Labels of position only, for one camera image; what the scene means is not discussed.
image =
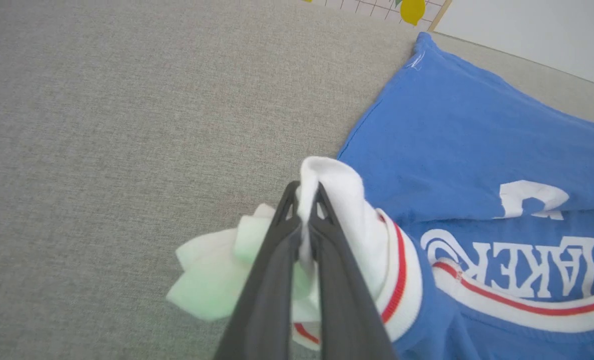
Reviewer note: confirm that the blue jersey with white lettering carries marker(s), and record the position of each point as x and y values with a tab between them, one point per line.
452	150

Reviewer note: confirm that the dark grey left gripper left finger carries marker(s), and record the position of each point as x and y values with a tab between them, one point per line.
269	300

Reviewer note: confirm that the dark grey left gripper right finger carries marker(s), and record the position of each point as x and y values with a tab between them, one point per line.
344	310

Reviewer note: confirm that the lemon print screen, wooden frame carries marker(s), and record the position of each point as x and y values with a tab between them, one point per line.
412	10

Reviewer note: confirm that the grey fabric sofa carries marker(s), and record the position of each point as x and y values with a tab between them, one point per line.
101	150

